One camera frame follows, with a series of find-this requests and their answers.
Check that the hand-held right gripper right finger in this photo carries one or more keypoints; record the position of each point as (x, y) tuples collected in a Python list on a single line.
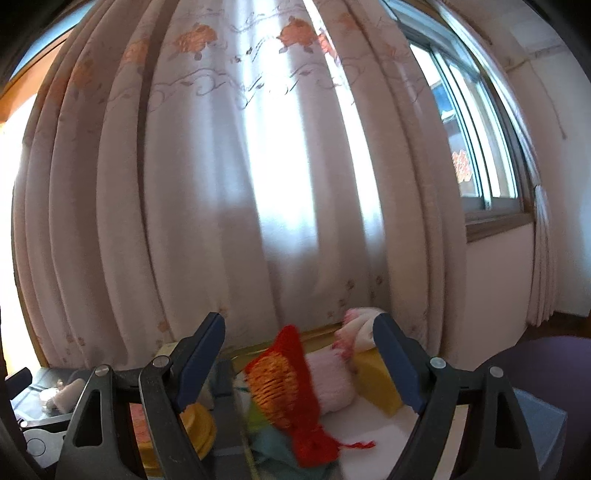
[(397, 364)]

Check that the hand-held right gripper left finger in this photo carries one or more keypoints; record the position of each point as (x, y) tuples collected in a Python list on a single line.
[(198, 364)]

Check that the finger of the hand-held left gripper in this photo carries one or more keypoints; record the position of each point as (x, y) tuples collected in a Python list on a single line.
[(39, 443)]

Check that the clear plastic storage box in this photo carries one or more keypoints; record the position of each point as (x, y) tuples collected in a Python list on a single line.
[(369, 434)]

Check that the red orange fish plush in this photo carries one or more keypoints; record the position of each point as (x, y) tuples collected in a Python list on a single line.
[(295, 397)]

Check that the yellow sponge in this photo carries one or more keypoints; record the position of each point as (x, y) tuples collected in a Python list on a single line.
[(381, 383)]

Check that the crumpled clear plastic bag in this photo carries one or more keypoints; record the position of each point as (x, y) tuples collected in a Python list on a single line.
[(46, 399)]

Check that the pink and white fluffy cloth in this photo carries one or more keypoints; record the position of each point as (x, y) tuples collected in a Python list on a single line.
[(360, 330)]

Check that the white plush roll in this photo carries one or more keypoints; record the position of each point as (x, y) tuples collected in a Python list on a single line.
[(69, 394)]

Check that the yellow round tin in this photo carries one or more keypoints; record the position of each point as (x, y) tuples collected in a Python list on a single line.
[(198, 427)]

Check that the pink plush toy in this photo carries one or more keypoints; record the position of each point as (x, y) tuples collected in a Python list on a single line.
[(332, 383)]

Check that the teal cloth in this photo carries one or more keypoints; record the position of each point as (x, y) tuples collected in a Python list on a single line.
[(277, 454)]

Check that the wooden window sill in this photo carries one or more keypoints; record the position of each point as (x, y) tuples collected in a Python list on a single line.
[(496, 226)]

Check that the tied white curtain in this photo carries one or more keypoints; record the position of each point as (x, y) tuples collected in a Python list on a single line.
[(545, 258)]

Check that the cream floral curtain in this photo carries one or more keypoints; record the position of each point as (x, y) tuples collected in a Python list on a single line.
[(231, 184)]

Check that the red paper window decoration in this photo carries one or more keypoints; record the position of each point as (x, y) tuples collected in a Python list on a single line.
[(461, 166)]

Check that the sliding glass window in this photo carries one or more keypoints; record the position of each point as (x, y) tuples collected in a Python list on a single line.
[(471, 124)]

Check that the wooden door frame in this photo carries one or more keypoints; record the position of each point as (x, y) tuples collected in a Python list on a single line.
[(18, 97)]

